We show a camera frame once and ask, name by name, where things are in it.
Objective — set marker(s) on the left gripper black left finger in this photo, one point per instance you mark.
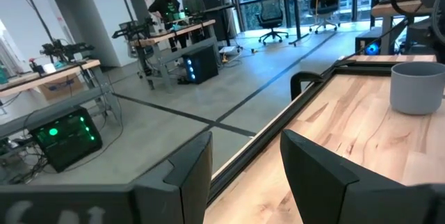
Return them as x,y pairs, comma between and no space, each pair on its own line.
187,182

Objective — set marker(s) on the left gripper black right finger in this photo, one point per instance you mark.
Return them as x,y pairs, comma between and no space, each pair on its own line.
320,182

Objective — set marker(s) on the grey ceramic mug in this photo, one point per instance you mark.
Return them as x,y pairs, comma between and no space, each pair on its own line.
415,88

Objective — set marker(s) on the black robot arm on workbench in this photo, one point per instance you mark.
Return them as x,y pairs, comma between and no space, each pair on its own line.
66,48
133,29

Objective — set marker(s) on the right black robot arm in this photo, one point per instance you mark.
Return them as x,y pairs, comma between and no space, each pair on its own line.
426,38

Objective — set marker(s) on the computer tower with blue lights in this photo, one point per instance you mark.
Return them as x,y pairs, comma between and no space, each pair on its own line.
201,64

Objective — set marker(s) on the computer tower with green lights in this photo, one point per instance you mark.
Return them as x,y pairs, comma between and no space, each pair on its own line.
66,138

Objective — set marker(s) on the computer tower with blue fan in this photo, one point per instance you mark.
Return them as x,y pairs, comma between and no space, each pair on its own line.
368,43

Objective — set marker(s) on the wooden workbench with grey legs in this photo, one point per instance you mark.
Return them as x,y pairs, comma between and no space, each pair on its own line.
52,74
174,33

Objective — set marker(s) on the brown cardboard box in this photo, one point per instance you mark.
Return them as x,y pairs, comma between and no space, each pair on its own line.
60,88

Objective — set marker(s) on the black standing desk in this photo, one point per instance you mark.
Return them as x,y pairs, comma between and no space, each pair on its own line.
297,15

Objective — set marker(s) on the black mesh office chair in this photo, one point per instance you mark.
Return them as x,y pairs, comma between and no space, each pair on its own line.
271,13

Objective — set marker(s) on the dark office chair white base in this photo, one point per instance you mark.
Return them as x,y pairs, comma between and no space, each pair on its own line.
325,5

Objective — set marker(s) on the person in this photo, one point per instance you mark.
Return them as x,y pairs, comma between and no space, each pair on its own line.
193,3
166,5

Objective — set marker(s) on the wooden side table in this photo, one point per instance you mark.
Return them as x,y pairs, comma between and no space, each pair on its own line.
386,10

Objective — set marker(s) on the black aluminium table frame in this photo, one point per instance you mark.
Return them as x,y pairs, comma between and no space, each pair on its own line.
264,137

